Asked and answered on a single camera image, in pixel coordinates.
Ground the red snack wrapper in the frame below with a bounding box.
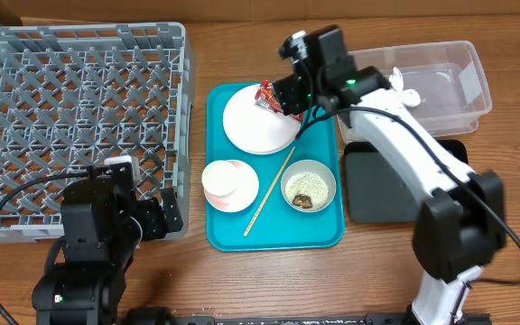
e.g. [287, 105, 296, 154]
[255, 79, 303, 123]

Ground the white paper cup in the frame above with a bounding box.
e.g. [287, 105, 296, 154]
[201, 160, 237, 197]

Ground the white tissue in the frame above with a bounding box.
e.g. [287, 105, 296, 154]
[389, 67, 422, 107]

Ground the grey bowl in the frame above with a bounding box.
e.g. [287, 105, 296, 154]
[281, 160, 337, 213]

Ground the white rice pile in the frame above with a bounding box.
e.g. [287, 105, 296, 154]
[284, 172, 329, 207]

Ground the brown food scrap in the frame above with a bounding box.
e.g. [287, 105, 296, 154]
[292, 194, 313, 209]

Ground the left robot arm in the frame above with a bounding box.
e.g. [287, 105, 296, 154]
[32, 155, 183, 324]

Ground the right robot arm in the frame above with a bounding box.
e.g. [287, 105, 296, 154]
[274, 25, 506, 324]

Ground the grey dishwasher rack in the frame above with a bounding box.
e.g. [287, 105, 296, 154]
[0, 23, 196, 243]

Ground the large white plate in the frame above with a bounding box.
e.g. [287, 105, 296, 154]
[223, 84, 301, 154]

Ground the small pink plate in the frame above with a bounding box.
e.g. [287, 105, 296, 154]
[203, 160, 259, 213]

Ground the wooden chopstick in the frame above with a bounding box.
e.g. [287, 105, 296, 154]
[243, 146, 296, 237]

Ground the black tray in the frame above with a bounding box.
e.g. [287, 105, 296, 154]
[343, 139, 469, 225]

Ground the clear plastic bin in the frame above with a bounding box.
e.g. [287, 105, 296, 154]
[351, 41, 492, 137]

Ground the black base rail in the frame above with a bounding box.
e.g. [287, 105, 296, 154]
[124, 306, 492, 325]

